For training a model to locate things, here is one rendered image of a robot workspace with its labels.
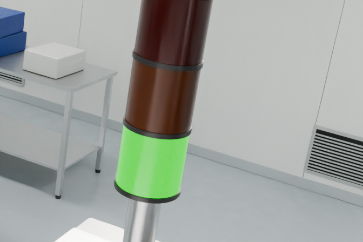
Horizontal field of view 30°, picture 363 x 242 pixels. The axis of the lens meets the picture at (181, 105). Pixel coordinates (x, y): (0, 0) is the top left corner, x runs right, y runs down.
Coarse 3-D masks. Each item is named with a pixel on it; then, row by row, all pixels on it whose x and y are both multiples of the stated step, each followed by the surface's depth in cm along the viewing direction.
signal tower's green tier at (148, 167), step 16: (128, 144) 48; (144, 144) 47; (160, 144) 47; (176, 144) 48; (128, 160) 48; (144, 160) 48; (160, 160) 48; (176, 160) 48; (128, 176) 49; (144, 176) 48; (160, 176) 48; (176, 176) 49; (144, 192) 48; (160, 192) 49; (176, 192) 50
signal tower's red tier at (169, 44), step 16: (144, 0) 46; (160, 0) 44; (176, 0) 44; (192, 0) 44; (208, 0) 45; (144, 16) 46; (160, 16) 45; (176, 16) 44; (192, 16) 45; (208, 16) 46; (144, 32) 46; (160, 32) 45; (176, 32) 45; (192, 32) 45; (144, 48) 46; (160, 48) 45; (176, 48) 45; (192, 48) 46; (176, 64) 46; (192, 64) 46
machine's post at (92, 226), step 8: (80, 224) 64; (88, 224) 64; (96, 224) 65; (104, 224) 65; (88, 232) 63; (96, 232) 63; (104, 232) 63; (112, 232) 64; (120, 232) 64; (112, 240) 62; (120, 240) 62
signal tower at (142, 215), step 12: (144, 60) 46; (144, 132) 47; (120, 192) 49; (132, 204) 51; (144, 204) 50; (156, 204) 50; (132, 216) 51; (144, 216) 50; (156, 216) 51; (132, 228) 51; (144, 228) 51; (156, 228) 52; (132, 240) 51; (144, 240) 51
